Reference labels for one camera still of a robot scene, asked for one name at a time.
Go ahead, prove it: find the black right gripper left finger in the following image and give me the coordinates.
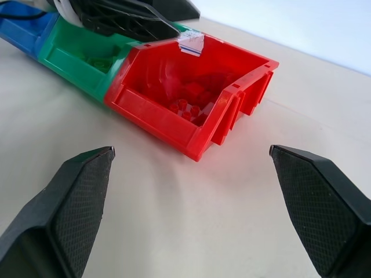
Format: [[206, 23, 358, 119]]
[[0, 146, 117, 278]]

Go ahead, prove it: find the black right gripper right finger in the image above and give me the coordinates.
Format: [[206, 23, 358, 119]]
[[268, 144, 371, 278]]

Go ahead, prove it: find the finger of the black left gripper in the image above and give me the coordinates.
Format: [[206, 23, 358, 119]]
[[150, 0, 201, 22], [101, 0, 181, 42]]

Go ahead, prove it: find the white tape label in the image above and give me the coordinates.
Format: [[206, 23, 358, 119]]
[[176, 31, 205, 57]]

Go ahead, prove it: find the green toy block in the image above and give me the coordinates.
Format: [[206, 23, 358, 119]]
[[86, 56, 113, 72]]

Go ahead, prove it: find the green plastic bin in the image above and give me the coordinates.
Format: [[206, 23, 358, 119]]
[[37, 16, 201, 105]]

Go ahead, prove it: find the red toy block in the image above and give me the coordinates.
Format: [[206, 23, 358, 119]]
[[184, 82, 213, 103], [169, 98, 201, 124]]

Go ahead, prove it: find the blue plastic bin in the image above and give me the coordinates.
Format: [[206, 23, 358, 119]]
[[0, 0, 60, 61]]

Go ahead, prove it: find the red plastic bin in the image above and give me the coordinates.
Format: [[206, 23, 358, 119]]
[[103, 32, 280, 163]]

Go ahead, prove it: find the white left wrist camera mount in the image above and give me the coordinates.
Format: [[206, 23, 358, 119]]
[[53, 0, 85, 27]]

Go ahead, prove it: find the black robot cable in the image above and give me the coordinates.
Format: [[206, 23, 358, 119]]
[[0, 10, 49, 21]]

